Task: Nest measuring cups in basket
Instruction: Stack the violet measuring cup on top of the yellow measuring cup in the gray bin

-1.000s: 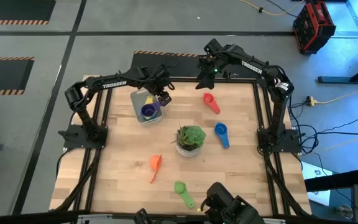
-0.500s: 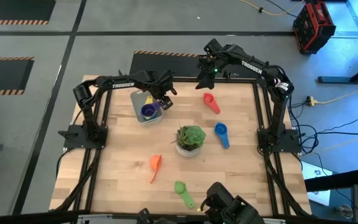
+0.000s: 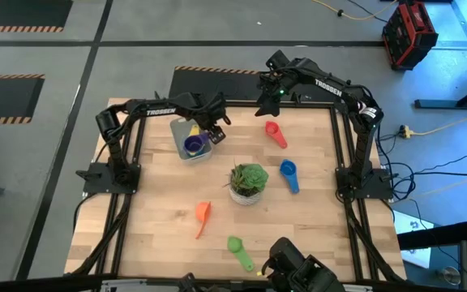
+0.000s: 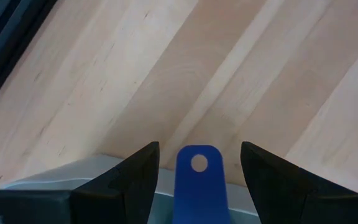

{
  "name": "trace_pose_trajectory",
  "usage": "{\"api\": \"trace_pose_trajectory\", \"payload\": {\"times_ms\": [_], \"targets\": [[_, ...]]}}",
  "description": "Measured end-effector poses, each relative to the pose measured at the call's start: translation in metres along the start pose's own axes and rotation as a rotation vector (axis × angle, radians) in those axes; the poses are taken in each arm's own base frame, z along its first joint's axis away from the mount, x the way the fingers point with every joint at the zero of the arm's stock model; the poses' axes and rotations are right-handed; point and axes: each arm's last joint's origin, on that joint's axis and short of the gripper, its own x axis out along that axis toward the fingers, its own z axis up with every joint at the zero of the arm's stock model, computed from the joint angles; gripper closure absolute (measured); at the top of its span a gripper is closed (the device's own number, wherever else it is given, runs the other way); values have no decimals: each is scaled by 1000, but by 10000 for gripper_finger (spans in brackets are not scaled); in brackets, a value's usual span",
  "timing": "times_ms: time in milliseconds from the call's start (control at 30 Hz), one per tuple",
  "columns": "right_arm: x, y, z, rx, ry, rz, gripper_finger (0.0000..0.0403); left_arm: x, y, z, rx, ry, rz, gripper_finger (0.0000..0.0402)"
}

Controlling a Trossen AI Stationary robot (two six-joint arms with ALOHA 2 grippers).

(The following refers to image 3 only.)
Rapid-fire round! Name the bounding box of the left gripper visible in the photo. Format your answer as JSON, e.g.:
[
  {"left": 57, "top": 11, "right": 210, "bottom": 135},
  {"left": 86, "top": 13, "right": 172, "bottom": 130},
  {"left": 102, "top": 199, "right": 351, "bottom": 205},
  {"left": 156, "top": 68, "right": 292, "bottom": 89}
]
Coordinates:
[{"left": 195, "top": 91, "right": 232, "bottom": 145}]

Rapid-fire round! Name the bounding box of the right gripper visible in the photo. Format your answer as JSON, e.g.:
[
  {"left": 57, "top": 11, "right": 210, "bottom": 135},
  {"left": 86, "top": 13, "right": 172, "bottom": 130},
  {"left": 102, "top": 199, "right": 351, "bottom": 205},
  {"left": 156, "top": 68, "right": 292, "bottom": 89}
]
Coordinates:
[{"left": 254, "top": 67, "right": 298, "bottom": 118}]

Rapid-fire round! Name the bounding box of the red measuring cup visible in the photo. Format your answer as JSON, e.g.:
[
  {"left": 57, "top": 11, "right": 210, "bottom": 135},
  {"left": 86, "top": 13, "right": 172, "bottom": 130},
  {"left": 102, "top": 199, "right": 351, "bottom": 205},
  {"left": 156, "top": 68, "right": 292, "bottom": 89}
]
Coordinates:
[{"left": 263, "top": 120, "right": 289, "bottom": 150}]

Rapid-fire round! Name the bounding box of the purple measuring cup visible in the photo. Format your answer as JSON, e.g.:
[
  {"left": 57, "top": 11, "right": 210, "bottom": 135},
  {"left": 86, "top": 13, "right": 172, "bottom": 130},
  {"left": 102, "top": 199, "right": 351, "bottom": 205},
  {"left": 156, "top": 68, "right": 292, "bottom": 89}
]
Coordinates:
[{"left": 182, "top": 131, "right": 212, "bottom": 157}]

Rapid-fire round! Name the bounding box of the teal measuring cup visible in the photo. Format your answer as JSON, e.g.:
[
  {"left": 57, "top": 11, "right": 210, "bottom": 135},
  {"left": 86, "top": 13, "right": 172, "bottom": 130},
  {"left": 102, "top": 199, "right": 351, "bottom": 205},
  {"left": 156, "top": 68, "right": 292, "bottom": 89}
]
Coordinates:
[{"left": 183, "top": 146, "right": 208, "bottom": 158}]

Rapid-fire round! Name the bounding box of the blue measuring cup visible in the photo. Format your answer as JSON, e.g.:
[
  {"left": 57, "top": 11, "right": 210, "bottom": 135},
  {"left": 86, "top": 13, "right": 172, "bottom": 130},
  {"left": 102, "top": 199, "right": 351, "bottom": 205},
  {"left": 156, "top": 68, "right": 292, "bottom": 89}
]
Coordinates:
[{"left": 279, "top": 158, "right": 301, "bottom": 195}]

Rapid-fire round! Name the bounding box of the orange measuring cup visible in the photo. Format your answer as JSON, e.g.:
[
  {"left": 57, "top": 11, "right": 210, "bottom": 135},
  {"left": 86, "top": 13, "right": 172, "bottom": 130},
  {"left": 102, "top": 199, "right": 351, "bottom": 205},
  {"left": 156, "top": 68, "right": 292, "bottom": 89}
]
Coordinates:
[{"left": 195, "top": 200, "right": 212, "bottom": 240}]

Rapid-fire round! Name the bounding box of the green measuring cup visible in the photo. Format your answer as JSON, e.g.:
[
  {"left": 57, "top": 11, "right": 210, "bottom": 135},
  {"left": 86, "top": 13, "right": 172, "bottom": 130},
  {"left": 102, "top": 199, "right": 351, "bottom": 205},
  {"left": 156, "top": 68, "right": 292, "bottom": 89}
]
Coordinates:
[{"left": 226, "top": 234, "right": 255, "bottom": 273}]

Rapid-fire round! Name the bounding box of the grey plastic basket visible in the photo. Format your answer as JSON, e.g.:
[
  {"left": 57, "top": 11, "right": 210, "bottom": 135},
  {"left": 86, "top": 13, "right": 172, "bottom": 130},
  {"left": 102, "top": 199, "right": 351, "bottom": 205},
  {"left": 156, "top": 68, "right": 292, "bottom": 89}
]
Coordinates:
[{"left": 169, "top": 117, "right": 214, "bottom": 165}]

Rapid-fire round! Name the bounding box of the black hazard-striped floor mat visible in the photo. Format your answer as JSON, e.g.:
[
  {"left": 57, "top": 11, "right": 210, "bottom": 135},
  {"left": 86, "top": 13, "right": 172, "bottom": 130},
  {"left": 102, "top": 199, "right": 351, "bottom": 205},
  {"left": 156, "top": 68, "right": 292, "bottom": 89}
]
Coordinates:
[
  {"left": 0, "top": 73, "right": 46, "bottom": 127},
  {"left": 168, "top": 65, "right": 342, "bottom": 104},
  {"left": 0, "top": 0, "right": 75, "bottom": 34}
]

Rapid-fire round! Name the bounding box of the succulent in triangle-patterned pot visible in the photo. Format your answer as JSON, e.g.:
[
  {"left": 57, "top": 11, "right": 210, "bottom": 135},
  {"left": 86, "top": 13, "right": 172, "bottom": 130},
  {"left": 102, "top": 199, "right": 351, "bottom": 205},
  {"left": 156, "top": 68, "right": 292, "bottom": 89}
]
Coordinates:
[{"left": 222, "top": 162, "right": 270, "bottom": 207}]

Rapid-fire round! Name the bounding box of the red and black toolbox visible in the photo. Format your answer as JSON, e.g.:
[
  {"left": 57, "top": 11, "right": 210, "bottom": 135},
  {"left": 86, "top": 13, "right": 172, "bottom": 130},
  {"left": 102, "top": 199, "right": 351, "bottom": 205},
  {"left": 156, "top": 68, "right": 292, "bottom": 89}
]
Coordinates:
[{"left": 381, "top": 0, "right": 440, "bottom": 72}]

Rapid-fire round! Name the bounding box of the black-legged desk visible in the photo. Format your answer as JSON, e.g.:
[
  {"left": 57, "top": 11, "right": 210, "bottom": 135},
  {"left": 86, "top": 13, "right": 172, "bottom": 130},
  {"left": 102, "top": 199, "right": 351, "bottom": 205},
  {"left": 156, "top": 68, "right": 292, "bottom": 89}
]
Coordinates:
[{"left": 413, "top": 0, "right": 467, "bottom": 111}]

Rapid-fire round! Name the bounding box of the white paper sheet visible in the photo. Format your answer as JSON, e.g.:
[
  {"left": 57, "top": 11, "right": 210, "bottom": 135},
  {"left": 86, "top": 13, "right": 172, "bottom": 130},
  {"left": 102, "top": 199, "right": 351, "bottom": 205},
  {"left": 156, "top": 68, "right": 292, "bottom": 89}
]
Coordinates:
[{"left": 392, "top": 209, "right": 436, "bottom": 269}]

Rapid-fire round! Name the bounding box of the black floor bar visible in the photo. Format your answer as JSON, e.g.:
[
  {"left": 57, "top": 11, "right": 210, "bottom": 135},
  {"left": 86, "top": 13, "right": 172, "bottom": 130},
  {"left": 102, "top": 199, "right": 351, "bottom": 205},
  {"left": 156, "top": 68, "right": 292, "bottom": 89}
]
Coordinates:
[{"left": 396, "top": 219, "right": 467, "bottom": 251}]

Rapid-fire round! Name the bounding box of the round metal can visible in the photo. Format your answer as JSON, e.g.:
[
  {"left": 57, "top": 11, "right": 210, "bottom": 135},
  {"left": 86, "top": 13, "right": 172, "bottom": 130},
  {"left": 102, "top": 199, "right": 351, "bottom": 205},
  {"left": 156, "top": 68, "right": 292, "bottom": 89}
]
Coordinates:
[{"left": 439, "top": 266, "right": 461, "bottom": 287}]

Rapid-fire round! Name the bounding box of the yellow extension cable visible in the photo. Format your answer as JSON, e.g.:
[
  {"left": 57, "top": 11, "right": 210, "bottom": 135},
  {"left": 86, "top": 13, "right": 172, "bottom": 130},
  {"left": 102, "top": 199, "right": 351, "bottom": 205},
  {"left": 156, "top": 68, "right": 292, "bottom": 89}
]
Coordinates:
[{"left": 311, "top": 0, "right": 400, "bottom": 22}]

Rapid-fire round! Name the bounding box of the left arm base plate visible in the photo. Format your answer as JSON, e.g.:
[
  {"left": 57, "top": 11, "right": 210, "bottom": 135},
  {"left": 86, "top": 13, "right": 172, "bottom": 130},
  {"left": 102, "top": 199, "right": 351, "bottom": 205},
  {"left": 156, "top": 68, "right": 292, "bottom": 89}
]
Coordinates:
[{"left": 75, "top": 161, "right": 142, "bottom": 195}]

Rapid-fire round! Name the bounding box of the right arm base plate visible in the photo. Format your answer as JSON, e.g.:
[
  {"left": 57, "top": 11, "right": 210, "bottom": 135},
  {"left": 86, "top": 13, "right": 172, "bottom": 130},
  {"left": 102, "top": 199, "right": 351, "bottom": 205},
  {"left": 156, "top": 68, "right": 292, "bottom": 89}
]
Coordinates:
[{"left": 334, "top": 166, "right": 396, "bottom": 200}]

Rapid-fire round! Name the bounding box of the black floor cable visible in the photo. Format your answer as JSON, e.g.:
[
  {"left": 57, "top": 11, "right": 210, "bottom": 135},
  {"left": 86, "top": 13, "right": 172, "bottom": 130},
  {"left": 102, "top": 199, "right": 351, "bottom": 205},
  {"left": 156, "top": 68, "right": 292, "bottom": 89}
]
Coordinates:
[{"left": 345, "top": 0, "right": 389, "bottom": 24}]

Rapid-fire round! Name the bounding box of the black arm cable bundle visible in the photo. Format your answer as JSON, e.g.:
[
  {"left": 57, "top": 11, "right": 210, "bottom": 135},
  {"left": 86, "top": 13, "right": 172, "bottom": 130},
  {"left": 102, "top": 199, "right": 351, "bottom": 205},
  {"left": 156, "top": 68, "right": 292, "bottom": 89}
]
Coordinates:
[{"left": 375, "top": 121, "right": 467, "bottom": 204}]

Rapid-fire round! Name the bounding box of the pale yellow power cable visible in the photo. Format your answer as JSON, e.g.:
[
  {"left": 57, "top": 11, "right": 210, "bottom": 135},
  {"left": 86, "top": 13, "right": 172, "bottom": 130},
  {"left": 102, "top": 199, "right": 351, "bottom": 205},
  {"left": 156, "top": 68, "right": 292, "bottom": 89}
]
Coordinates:
[{"left": 411, "top": 105, "right": 467, "bottom": 137}]

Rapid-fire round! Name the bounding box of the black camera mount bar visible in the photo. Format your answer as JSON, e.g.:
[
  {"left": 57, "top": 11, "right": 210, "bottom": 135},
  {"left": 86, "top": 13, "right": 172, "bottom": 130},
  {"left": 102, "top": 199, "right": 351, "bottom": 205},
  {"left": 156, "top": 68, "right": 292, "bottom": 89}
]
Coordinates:
[{"left": 0, "top": 273, "right": 467, "bottom": 292}]

